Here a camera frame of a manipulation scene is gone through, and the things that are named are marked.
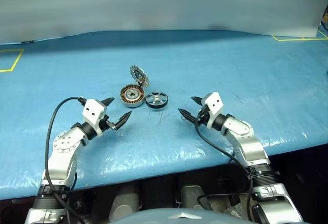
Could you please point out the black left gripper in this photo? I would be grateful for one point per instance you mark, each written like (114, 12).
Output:
(106, 124)

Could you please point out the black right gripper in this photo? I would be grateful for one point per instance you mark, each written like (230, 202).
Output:
(203, 115)

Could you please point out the silver motor housing copper windings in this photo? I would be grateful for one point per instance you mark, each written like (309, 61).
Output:
(132, 96)

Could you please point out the silver toothed motor cover plate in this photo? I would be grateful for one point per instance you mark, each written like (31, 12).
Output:
(139, 76)

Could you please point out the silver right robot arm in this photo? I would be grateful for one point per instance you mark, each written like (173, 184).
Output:
(246, 142)

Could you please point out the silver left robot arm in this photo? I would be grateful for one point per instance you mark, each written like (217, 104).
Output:
(64, 144)

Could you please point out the blue plastic table cover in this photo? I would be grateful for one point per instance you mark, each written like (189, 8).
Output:
(77, 67)

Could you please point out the grey rounded cylinder shape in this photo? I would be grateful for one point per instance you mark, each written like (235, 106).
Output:
(124, 201)
(192, 195)

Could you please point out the white backdrop sheet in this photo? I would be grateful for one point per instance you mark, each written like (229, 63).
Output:
(128, 3)

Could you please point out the grey-blue rounded robot body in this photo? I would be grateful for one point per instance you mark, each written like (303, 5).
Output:
(153, 217)

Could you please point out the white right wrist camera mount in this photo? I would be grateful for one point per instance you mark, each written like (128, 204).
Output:
(214, 103)

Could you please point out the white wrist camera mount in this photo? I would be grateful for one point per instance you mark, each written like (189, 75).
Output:
(93, 111)
(214, 103)

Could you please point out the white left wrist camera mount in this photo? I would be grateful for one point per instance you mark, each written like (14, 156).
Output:
(93, 111)

